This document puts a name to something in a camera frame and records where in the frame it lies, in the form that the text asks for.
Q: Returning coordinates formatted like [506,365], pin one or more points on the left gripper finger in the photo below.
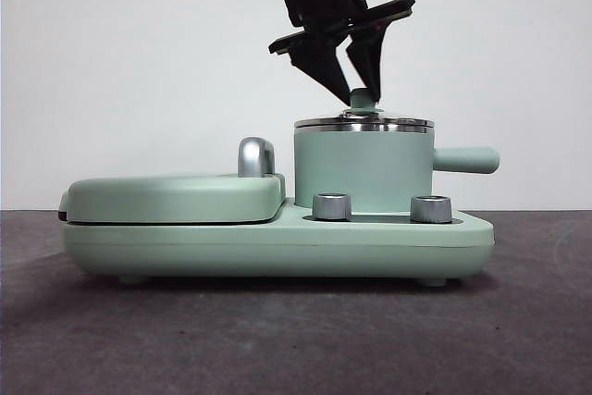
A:
[321,66]
[370,62]

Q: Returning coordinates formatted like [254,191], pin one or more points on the glass pot lid green knob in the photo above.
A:
[360,101]

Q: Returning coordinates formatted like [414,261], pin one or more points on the silver control knob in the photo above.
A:
[430,209]
[332,207]

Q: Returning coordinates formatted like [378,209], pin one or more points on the mint green breakfast cooker base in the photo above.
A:
[277,251]

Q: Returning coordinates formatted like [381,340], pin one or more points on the dark grey table cloth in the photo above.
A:
[462,330]

